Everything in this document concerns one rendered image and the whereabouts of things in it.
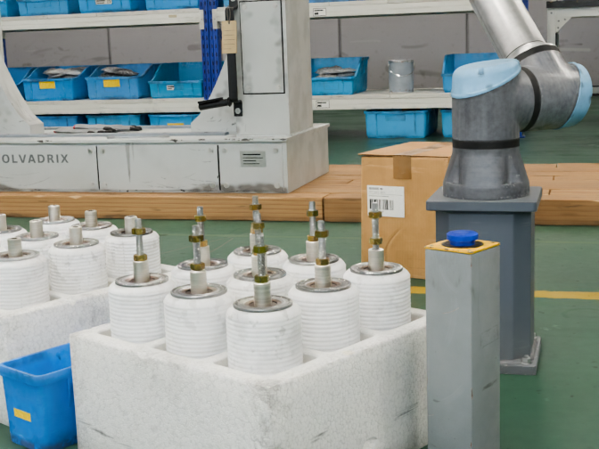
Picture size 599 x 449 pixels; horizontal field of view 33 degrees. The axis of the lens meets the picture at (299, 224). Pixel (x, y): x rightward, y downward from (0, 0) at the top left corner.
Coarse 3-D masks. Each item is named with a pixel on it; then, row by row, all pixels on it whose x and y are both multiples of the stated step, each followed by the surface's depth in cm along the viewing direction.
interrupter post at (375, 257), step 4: (372, 248) 146; (380, 248) 146; (368, 252) 145; (372, 252) 145; (376, 252) 144; (380, 252) 145; (368, 256) 146; (372, 256) 145; (376, 256) 145; (380, 256) 145; (368, 260) 146; (372, 260) 145; (376, 260) 145; (380, 260) 145; (372, 264) 145; (376, 264) 145; (380, 264) 145; (372, 268) 145; (376, 268) 145; (380, 268) 145
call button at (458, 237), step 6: (450, 234) 129; (456, 234) 129; (462, 234) 129; (468, 234) 129; (474, 234) 129; (450, 240) 129; (456, 240) 129; (462, 240) 128; (468, 240) 128; (474, 240) 129
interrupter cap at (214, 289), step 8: (176, 288) 138; (184, 288) 138; (208, 288) 138; (216, 288) 137; (224, 288) 137; (176, 296) 134; (184, 296) 133; (192, 296) 133; (200, 296) 133; (208, 296) 133; (216, 296) 134
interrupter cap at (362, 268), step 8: (360, 264) 149; (368, 264) 148; (384, 264) 148; (392, 264) 148; (352, 272) 145; (360, 272) 143; (368, 272) 144; (376, 272) 143; (384, 272) 143; (392, 272) 143
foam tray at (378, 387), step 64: (128, 384) 137; (192, 384) 128; (256, 384) 121; (320, 384) 127; (384, 384) 137; (128, 448) 140; (192, 448) 130; (256, 448) 122; (320, 448) 128; (384, 448) 138
